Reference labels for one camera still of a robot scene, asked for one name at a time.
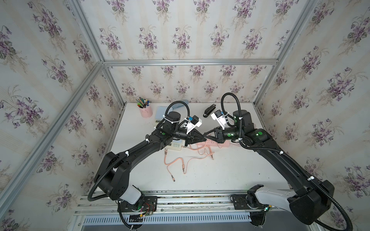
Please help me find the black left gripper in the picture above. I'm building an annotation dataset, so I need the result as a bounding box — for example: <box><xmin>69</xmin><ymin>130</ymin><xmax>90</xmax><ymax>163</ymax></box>
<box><xmin>171</xmin><ymin>128</ymin><xmax>207</xmax><ymax>148</ymax></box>

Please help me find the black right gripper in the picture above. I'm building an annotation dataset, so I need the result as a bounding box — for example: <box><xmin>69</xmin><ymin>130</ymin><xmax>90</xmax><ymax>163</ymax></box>
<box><xmin>204</xmin><ymin>124</ymin><xmax>245</xmax><ymax>145</ymax></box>

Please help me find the pink multi-head charging cable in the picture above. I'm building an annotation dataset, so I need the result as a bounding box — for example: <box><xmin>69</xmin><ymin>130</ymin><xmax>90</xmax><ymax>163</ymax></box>
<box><xmin>187</xmin><ymin>143</ymin><xmax>216</xmax><ymax>161</ymax></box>

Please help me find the pink power strip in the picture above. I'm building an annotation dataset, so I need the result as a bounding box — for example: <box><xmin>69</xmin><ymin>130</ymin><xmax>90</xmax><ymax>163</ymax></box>
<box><xmin>194</xmin><ymin>140</ymin><xmax>230</xmax><ymax>148</ymax></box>

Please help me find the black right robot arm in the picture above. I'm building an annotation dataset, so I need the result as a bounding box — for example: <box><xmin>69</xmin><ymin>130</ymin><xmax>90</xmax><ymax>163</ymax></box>
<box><xmin>204</xmin><ymin>92</ymin><xmax>353</xmax><ymax>231</ymax></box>

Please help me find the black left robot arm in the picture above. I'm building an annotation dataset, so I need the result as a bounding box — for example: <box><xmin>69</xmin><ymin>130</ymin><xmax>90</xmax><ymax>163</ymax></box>
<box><xmin>87</xmin><ymin>106</ymin><xmax>206</xmax><ymax>205</ymax></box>

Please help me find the black stapler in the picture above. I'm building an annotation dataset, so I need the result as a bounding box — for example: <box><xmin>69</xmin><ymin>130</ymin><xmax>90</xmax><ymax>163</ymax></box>
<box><xmin>203</xmin><ymin>104</ymin><xmax>216</xmax><ymax>118</ymax></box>

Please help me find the blue fabric pencil case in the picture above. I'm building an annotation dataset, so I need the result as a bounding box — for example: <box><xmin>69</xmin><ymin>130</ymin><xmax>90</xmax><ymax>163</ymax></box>
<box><xmin>172</xmin><ymin>100</ymin><xmax>189</xmax><ymax>108</ymax></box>

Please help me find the pink pen holder cup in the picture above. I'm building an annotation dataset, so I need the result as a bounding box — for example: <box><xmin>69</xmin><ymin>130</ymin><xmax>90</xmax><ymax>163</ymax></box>
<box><xmin>139</xmin><ymin>106</ymin><xmax>153</xmax><ymax>118</ymax></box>

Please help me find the coloured pens bundle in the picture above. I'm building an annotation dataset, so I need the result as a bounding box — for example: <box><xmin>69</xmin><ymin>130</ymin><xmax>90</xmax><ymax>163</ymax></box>
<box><xmin>135</xmin><ymin>97</ymin><xmax>150</xmax><ymax>109</ymax></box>

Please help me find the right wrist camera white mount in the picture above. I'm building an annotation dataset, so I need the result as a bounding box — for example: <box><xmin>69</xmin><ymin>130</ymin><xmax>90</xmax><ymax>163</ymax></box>
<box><xmin>211</xmin><ymin>110</ymin><xmax>228</xmax><ymax>130</ymax></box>

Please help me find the aluminium rail frame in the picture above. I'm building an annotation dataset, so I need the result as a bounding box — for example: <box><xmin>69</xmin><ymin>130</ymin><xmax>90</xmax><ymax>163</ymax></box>
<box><xmin>73</xmin><ymin>190</ymin><xmax>316</xmax><ymax>217</ymax></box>

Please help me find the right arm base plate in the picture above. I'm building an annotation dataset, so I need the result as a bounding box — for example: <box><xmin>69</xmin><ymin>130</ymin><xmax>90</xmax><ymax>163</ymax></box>
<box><xmin>230</xmin><ymin>194</ymin><xmax>272</xmax><ymax>212</ymax></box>

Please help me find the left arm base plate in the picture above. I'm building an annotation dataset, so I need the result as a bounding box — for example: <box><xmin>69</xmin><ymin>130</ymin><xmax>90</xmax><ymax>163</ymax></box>
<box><xmin>119</xmin><ymin>196</ymin><xmax>158</xmax><ymax>214</ymax></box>

